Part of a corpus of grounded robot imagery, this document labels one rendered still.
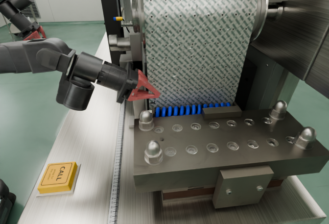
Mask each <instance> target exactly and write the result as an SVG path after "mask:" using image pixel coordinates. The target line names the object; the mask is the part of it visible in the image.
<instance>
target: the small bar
mask: <svg viewBox="0 0 329 224"><path fill-rule="evenodd" d="M241 113H242V110H241V109H240V107H239V106H224V107H211V108H202V115H203V118H204V120H206V119H218V118H231V117H241Z"/></svg>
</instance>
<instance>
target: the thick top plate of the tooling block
mask: <svg viewBox="0 0 329 224"><path fill-rule="evenodd" d="M270 111H271V109H258V110H245V111H242V113H241V117H231V118H218V119H206V120H204V118H203V115H202V114H193V115H180V116H167V117H154V118H153V123H154V128H153V129H152V130H150V131H142V130H140V129H139V119H134V156H133V178H134V184H135V190H136V193H144V192H153V191H161V190H170V189H179V188H187V187H196V186H205V185H214V184H216V183H217V179H218V176H219V172H220V170H225V169H234V168H244V167H253V166H262V165H269V166H270V168H271V169H272V171H273V172H274V174H273V176H272V178H275V177H284V176H293V175H301V174H313V173H319V172H320V171H321V170H322V168H323V167H324V166H325V165H326V163H327V162H328V161H329V151H328V150H327V149H326V148H325V147H324V146H323V145H322V144H321V143H320V142H319V141H318V140H317V139H316V138H315V141H316V142H315V143H314V145H313V148H312V149H311V150H304V149H301V148H299V147H297V146H296V145H295V144H294V143H293V139H294V138H295V137H296V135H297V133H298V132H301V130H302V129H303V128H304V127H303V126H302V125H301V124H300V123H299V122H298V121H297V120H296V119H295V118H294V117H293V116H292V115H291V114H290V113H289V112H288V111H287V110H286V114H285V119H284V120H275V119H273V118H271V117H270V116H269V112H270ZM151 140H155V141H157V142H158V143H159V145H160V148H161V150H162V155H163V160H162V162H161V163H160V164H158V165H155V166H151V165H148V164H147V163H146V162H145V160H144V156H145V153H144V152H145V150H146V145H147V143H148V142H149V141H151Z"/></svg>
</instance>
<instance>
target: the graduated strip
mask: <svg viewBox="0 0 329 224"><path fill-rule="evenodd" d="M126 101H127V100H125V99H124V101H123V103H122V104H120V112H119V121H118V129H117V141H116V150H115V158H114V167H113V175H112V184H111V192H110V201H109V209H108V218H107V224H118V206H119V193H120V180H121V167H122V154H123V140H124V127H125V114H126Z"/></svg>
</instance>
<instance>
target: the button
mask: <svg viewBox="0 0 329 224"><path fill-rule="evenodd" d="M76 170H77V163H76V162H75V161H72V162H62V163H51V164H48V165H47V168H46V170H45V172H44V174H43V176H42V179H41V181H40V183H39V185H38V188H37V189H38V191H39V192H40V194H45V193H54V192H63V191H70V190H71V187H72V184H73V181H74V177H75V174H76Z"/></svg>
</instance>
